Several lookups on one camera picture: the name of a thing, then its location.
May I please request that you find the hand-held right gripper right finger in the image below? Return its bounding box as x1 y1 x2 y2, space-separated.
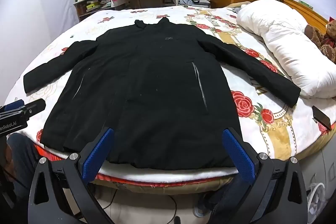
222 127 309 224

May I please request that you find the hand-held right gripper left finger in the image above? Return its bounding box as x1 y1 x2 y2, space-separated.
28 127 116 224

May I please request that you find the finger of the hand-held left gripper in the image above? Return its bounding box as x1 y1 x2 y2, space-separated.
0 99 25 112
16 98 46 117

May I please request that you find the black coat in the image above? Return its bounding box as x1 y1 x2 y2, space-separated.
23 17 301 170

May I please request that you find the person's leg in jeans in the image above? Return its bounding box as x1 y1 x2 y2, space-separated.
7 133 40 203

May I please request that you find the white rose-print blanket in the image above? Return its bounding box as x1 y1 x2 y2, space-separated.
5 5 336 164

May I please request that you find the bed with mattress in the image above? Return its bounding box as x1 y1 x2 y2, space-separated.
35 119 336 224

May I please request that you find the person's shoe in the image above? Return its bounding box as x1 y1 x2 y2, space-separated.
193 196 218 218

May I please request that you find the black phone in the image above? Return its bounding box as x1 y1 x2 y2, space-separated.
312 105 332 130

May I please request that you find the wooden shelf unit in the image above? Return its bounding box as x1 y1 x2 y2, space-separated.
73 0 116 21

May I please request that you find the white quilt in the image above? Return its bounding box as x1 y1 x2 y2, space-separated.
236 0 336 98

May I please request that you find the brown teddy bear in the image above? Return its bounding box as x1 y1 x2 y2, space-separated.
304 18 336 63

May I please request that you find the wooden headboard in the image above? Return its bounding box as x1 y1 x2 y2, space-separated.
256 0 336 30

